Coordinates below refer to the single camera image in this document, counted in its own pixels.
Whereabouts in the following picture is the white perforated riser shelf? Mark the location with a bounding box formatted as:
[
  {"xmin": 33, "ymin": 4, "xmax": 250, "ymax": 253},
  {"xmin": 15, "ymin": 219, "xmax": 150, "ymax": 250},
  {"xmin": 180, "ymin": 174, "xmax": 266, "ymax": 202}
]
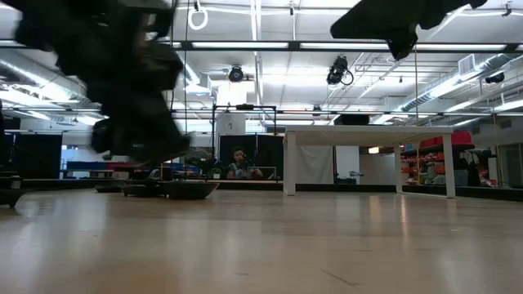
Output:
[{"xmin": 283, "ymin": 124, "xmax": 457, "ymax": 199}]

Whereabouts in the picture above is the red storage bin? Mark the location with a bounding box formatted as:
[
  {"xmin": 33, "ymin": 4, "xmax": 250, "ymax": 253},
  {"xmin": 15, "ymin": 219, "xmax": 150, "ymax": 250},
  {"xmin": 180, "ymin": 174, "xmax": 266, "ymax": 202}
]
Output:
[{"xmin": 420, "ymin": 130, "xmax": 474, "ymax": 149}]

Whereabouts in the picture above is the white cable loop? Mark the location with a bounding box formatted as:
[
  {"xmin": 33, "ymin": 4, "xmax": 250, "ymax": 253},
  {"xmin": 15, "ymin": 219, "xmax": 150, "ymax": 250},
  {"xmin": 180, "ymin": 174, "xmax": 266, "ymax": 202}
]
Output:
[{"xmin": 187, "ymin": 5, "xmax": 210, "ymax": 32}]

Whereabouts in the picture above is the black round ceiling camera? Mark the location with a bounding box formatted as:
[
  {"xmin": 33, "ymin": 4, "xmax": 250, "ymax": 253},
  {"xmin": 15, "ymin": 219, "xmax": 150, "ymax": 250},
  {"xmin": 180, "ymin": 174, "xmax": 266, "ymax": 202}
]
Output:
[{"xmin": 227, "ymin": 65, "xmax": 245, "ymax": 84}]

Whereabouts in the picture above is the person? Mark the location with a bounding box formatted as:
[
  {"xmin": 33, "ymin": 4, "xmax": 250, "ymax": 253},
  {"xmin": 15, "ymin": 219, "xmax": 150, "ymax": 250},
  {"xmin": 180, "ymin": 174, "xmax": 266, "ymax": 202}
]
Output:
[{"xmin": 226, "ymin": 146, "xmax": 265, "ymax": 181}]

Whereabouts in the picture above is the black mounted camera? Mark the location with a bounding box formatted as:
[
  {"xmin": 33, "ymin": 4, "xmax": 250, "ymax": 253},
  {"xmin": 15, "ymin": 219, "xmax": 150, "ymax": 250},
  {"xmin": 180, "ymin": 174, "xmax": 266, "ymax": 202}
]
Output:
[{"xmin": 325, "ymin": 55, "xmax": 355, "ymax": 87}]

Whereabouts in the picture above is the black box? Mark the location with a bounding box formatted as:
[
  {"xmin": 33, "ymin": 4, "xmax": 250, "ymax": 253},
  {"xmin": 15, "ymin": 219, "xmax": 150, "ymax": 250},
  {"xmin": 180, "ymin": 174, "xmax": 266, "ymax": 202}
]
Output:
[{"xmin": 333, "ymin": 114, "xmax": 371, "ymax": 127}]

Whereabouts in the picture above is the black overhead crossbar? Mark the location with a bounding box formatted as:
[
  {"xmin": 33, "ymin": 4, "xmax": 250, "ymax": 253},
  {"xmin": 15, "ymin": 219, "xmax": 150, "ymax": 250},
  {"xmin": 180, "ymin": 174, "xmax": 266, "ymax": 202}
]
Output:
[{"xmin": 171, "ymin": 39, "xmax": 523, "ymax": 54}]

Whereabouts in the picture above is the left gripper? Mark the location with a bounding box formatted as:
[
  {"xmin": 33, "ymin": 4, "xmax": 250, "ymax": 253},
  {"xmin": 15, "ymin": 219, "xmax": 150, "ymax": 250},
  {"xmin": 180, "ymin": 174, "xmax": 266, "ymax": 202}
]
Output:
[{"xmin": 83, "ymin": 40, "xmax": 193, "ymax": 165}]

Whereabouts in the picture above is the white hanging cloth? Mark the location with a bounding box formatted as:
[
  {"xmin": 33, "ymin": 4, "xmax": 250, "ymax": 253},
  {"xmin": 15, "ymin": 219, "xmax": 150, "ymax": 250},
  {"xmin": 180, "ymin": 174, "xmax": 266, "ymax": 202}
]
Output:
[{"xmin": 294, "ymin": 145, "xmax": 335, "ymax": 185}]

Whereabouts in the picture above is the silver ventilation duct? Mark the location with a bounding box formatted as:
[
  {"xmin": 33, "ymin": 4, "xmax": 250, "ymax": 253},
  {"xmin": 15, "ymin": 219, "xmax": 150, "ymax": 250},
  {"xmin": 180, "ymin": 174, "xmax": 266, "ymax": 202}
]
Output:
[
  {"xmin": 0, "ymin": 56, "xmax": 89, "ymax": 104},
  {"xmin": 400, "ymin": 52, "xmax": 514, "ymax": 114}
]

